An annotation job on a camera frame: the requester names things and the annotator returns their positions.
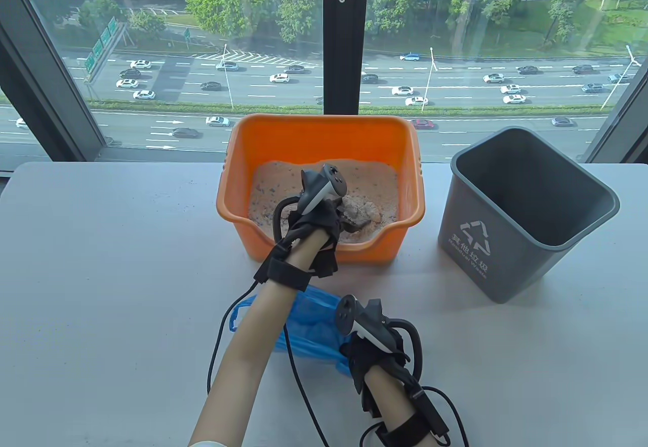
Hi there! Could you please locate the person's left hand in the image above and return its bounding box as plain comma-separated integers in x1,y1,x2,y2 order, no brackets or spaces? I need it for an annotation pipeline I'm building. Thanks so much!
283,198,351,278

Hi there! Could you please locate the person's right hand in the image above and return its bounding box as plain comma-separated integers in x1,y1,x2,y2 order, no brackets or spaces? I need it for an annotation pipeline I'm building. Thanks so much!
339,335,411,395

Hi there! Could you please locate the black slotted litter scoop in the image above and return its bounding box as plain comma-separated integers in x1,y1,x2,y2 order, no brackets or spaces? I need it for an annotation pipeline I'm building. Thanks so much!
342,212,371,233

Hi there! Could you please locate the beige cat litter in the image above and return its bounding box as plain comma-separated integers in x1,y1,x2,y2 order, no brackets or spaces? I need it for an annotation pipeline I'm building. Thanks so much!
248,159,400,244

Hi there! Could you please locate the blue plastic bag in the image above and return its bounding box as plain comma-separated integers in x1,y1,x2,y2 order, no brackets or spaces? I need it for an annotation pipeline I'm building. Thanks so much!
229,285,355,378

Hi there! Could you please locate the person's left forearm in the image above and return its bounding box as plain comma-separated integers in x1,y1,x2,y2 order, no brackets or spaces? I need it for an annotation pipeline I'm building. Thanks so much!
188,224,325,447

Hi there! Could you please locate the person's right forearm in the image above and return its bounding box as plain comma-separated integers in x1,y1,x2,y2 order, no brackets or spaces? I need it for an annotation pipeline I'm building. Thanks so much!
362,366,422,432

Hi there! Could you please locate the orange plastic litter box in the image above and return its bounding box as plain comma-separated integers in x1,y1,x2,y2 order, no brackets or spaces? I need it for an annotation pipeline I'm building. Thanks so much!
216,114,426,265

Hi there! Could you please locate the black white left controller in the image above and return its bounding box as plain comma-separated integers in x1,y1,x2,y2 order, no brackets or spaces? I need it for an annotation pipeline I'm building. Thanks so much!
272,164,348,245

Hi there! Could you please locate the black white controller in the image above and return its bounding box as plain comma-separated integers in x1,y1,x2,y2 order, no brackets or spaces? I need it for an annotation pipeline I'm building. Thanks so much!
272,164,348,245
336,294,423,382

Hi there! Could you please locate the black white right controller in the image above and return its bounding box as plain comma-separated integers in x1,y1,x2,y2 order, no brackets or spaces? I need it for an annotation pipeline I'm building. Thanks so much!
336,294,423,382

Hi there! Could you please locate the gray plastic trash bin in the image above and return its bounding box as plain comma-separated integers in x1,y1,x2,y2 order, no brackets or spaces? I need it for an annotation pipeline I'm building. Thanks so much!
437,127,621,304

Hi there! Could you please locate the green road sign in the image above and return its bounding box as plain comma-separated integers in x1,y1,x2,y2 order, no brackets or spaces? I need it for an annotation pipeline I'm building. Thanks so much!
84,17,127,83

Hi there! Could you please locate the black left wrist strap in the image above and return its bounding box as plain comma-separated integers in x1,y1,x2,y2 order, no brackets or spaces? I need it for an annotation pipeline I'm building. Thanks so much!
253,245,313,293

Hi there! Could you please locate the black wrist strap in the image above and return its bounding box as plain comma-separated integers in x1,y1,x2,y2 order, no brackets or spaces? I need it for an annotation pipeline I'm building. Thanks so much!
377,409,442,447
253,245,313,293

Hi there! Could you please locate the black right wrist strap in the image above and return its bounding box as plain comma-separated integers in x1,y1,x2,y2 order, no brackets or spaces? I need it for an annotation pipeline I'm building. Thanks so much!
377,409,442,447

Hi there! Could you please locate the black window frame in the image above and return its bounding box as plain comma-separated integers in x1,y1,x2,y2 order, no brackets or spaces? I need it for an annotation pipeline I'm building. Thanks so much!
0,0,648,174

